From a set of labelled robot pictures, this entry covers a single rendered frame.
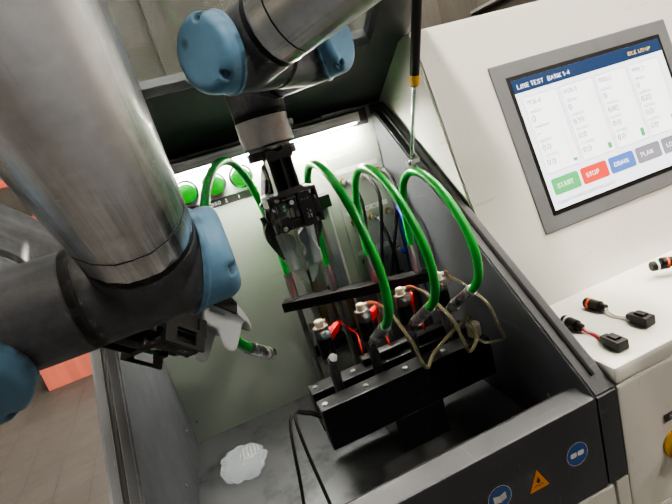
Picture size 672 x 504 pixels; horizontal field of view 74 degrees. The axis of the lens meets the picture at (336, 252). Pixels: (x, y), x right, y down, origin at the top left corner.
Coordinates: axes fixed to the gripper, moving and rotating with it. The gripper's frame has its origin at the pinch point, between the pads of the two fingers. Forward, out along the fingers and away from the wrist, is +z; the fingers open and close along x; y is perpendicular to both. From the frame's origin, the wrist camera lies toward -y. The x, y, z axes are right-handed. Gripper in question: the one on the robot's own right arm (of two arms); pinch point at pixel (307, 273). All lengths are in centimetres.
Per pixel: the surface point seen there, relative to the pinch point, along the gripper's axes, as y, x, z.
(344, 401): 0.4, -0.7, 23.5
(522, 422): 19.3, 19.9, 26.5
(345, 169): -31.9, 21.4, -11.1
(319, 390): -6.1, -3.4, 23.5
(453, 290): -12.6, 31.0, 18.4
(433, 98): -11.5, 35.5, -20.6
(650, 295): 10, 57, 23
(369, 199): -32.0, 25.2, -2.6
